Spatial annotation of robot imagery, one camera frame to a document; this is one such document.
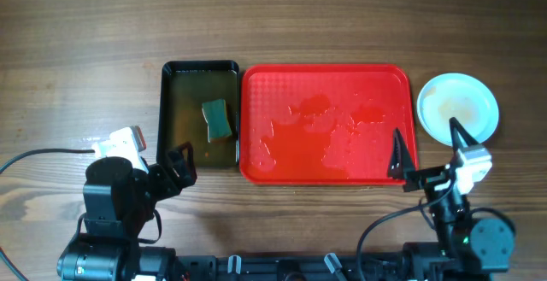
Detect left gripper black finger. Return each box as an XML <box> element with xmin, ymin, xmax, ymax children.
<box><xmin>176</xmin><ymin>142</ymin><xmax>197</xmax><ymax>184</ymax></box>
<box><xmin>167</xmin><ymin>150</ymin><xmax>185</xmax><ymax>187</ymax></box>

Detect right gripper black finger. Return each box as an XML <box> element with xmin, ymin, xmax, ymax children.
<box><xmin>387</xmin><ymin>128</ymin><xmax>416</xmax><ymax>180</ymax></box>
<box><xmin>449</xmin><ymin>117</ymin><xmax>479</xmax><ymax>151</ymax></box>

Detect green yellow sponge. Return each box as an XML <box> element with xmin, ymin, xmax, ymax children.
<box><xmin>202</xmin><ymin>99</ymin><xmax>232</xmax><ymax>143</ymax></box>

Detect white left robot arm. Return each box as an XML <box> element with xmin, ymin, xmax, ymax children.
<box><xmin>57</xmin><ymin>143</ymin><xmax>197</xmax><ymax>280</ymax></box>

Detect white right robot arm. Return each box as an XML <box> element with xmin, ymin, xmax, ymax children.
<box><xmin>387</xmin><ymin>118</ymin><xmax>516</xmax><ymax>280</ymax></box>

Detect red plastic tray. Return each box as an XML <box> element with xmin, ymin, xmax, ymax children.
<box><xmin>239</xmin><ymin>64</ymin><xmax>418</xmax><ymax>185</ymax></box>

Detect black water basin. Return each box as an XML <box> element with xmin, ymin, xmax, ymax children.
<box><xmin>156</xmin><ymin>60</ymin><xmax>240</xmax><ymax>167</ymax></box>

